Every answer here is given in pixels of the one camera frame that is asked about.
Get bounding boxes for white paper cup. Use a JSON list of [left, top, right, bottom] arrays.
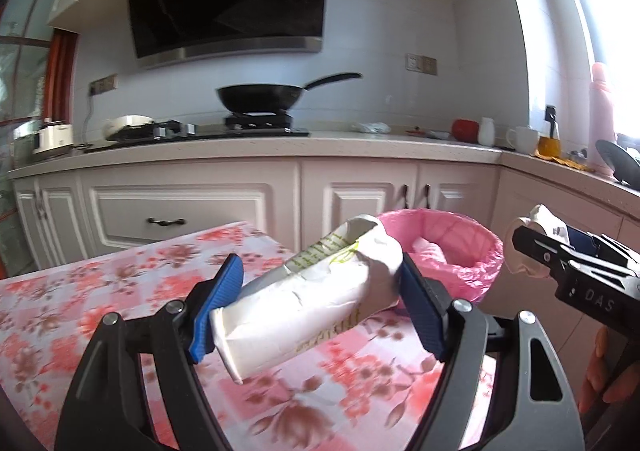
[[209, 213, 404, 385]]

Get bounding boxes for yellow mat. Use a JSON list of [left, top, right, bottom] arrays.
[[532, 151, 598, 174]]

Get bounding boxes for cream cabinet drawer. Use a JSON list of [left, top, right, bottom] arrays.
[[86, 183, 273, 257]]

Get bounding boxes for black wok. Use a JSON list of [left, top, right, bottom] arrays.
[[215, 72, 363, 114]]

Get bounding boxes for white jar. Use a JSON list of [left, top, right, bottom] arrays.
[[477, 117, 497, 146]]

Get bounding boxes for white shallow pan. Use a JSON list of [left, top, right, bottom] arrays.
[[103, 115, 156, 142]]

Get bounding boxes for pink floral tablecloth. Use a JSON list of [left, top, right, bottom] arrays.
[[0, 221, 496, 451]]

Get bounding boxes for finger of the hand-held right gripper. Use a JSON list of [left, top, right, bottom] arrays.
[[567, 227, 640, 273], [511, 225, 573, 278]]

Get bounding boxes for small grey dish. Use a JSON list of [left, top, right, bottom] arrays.
[[406, 127, 451, 140]]

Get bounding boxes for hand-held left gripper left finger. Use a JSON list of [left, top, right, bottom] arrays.
[[54, 253, 246, 451]]

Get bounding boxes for white mug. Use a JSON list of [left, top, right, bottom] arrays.
[[505, 126, 540, 155]]

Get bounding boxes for brown wall outlet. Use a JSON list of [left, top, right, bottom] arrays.
[[405, 52, 438, 76], [89, 74, 118, 96]]

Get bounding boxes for cream lower kitchen cabinet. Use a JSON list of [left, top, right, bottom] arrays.
[[10, 156, 503, 277]]

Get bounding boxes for black gas stove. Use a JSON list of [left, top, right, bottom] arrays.
[[84, 113, 312, 153]]

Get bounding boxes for bright window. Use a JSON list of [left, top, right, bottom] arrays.
[[555, 0, 640, 146]]

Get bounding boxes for white rice cooker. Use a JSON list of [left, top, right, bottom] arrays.
[[31, 118, 75, 156]]

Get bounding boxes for waste bin with pink bag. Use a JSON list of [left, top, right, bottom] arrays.
[[375, 208, 505, 304]]

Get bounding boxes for person's right hand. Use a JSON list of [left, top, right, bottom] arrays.
[[577, 326, 626, 414]]

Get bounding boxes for oil bottle with black cap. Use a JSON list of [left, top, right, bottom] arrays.
[[537, 105, 562, 159]]

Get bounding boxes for black round utensil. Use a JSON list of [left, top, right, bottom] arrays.
[[595, 138, 640, 190]]

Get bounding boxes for red bowl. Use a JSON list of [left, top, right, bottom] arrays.
[[451, 118, 481, 142]]

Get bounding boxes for black power cord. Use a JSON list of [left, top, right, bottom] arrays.
[[82, 93, 98, 149]]

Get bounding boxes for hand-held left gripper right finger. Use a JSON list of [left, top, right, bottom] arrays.
[[397, 253, 586, 451]]

